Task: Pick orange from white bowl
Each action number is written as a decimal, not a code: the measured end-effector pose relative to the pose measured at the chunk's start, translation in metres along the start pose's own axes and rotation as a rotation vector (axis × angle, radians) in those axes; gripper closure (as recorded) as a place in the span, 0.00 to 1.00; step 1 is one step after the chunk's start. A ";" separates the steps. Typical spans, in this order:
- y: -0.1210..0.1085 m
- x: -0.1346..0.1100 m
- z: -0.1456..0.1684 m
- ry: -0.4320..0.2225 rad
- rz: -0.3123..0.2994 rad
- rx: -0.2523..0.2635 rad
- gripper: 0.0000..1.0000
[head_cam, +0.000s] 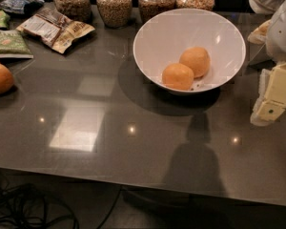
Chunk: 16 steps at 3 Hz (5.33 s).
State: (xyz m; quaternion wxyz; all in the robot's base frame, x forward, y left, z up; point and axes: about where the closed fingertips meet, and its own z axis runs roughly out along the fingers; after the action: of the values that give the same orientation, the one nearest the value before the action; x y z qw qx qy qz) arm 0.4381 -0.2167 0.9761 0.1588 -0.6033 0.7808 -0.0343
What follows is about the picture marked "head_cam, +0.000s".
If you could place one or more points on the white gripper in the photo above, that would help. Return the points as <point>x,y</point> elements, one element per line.
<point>281,35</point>

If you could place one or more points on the white ceramic bowl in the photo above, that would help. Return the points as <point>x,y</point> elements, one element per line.
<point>162,40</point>

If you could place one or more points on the glass jar dark beans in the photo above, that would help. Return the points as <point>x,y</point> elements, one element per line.
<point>150,8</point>

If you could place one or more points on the glass jar of grains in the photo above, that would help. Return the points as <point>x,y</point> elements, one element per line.
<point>115,13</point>

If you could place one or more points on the glass jar of nuts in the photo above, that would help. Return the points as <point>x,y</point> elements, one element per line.
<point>79,10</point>

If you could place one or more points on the brown white snack bag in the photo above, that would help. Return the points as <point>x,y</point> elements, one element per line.
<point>55,29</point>

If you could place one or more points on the blue snack packet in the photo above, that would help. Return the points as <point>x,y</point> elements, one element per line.
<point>22,7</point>

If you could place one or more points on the green snack packet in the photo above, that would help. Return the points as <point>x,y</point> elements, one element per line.
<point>12,45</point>

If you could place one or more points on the large orange on table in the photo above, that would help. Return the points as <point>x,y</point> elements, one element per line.
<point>6,79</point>

